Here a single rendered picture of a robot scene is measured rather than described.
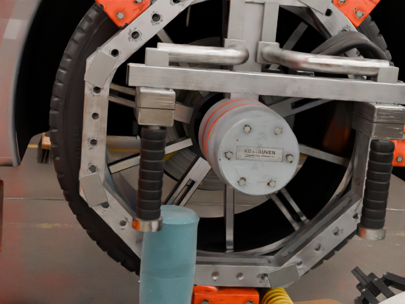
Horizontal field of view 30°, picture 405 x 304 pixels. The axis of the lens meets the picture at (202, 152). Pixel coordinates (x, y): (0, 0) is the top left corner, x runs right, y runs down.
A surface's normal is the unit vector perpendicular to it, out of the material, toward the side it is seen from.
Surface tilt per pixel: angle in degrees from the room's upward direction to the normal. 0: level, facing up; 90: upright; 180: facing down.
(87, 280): 0
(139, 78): 90
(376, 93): 90
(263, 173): 90
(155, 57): 90
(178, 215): 0
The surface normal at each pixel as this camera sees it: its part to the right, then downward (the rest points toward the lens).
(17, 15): 0.14, 0.21
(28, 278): 0.08, -0.98
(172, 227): 0.01, 0.39
